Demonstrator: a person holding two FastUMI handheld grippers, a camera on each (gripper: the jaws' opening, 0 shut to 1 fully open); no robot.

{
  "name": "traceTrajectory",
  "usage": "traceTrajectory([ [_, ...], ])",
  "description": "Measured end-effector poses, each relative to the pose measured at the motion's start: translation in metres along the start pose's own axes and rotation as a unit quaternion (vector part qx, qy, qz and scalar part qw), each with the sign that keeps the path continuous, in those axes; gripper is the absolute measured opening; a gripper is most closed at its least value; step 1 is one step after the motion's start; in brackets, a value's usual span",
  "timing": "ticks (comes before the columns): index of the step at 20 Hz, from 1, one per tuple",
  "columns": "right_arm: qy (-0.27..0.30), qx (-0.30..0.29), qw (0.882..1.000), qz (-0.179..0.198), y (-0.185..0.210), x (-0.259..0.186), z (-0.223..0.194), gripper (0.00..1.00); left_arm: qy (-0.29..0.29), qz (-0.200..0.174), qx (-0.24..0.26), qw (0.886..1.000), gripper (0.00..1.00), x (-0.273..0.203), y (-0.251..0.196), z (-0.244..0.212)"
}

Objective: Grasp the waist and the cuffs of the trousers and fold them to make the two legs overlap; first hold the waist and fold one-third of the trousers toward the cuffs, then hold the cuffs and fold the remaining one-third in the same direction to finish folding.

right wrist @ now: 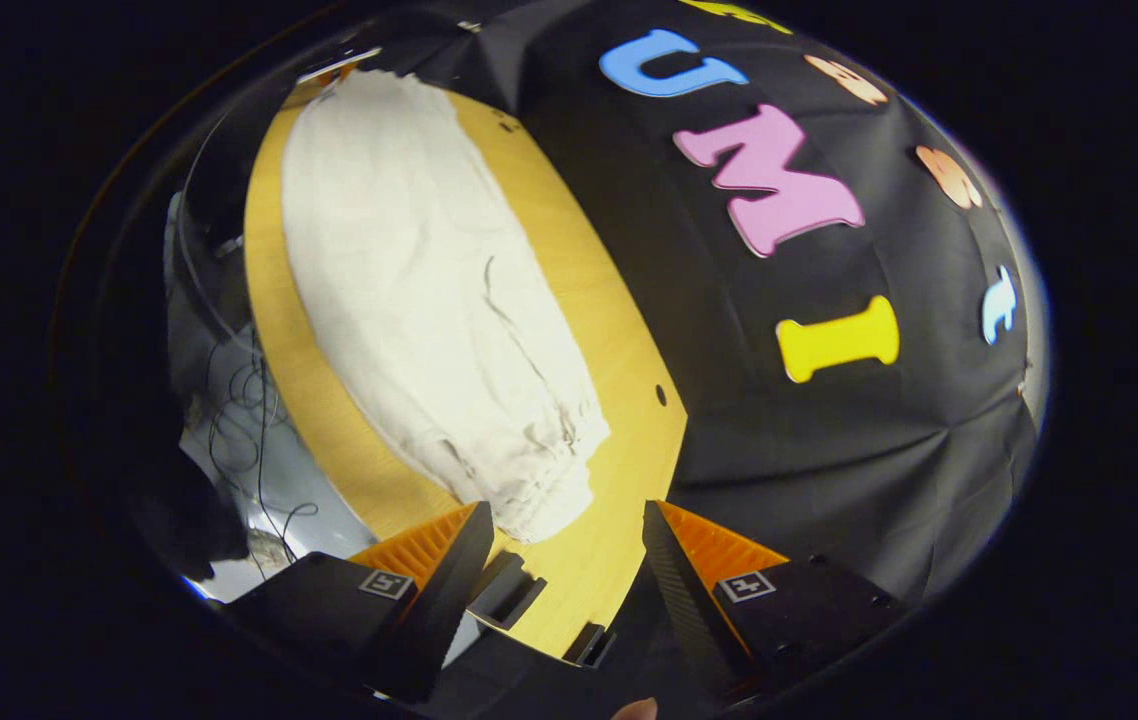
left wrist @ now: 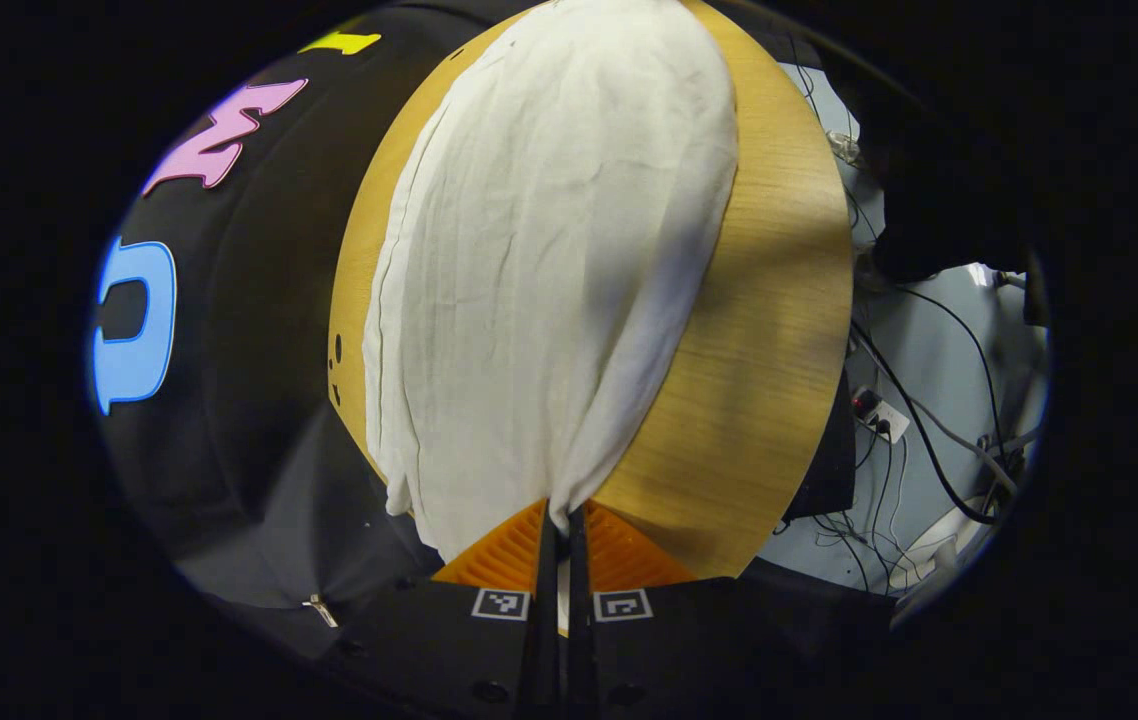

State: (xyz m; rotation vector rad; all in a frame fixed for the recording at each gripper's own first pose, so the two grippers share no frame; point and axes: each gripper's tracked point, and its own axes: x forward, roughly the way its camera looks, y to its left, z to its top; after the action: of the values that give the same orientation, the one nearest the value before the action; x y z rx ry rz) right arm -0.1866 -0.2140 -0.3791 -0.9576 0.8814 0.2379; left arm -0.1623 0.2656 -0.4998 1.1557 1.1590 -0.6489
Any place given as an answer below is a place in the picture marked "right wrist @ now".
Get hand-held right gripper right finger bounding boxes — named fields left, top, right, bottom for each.
left=641, top=499, right=907, bottom=703

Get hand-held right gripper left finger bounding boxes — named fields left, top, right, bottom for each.
left=227, top=501, right=496, bottom=703

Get white jeans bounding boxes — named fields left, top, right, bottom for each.
left=281, top=70, right=612, bottom=544

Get black table bracket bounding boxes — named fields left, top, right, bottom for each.
left=563, top=621, right=618, bottom=670
left=467, top=550, right=548, bottom=632

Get thin black cable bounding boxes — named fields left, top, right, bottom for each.
left=203, top=330, right=321, bottom=563

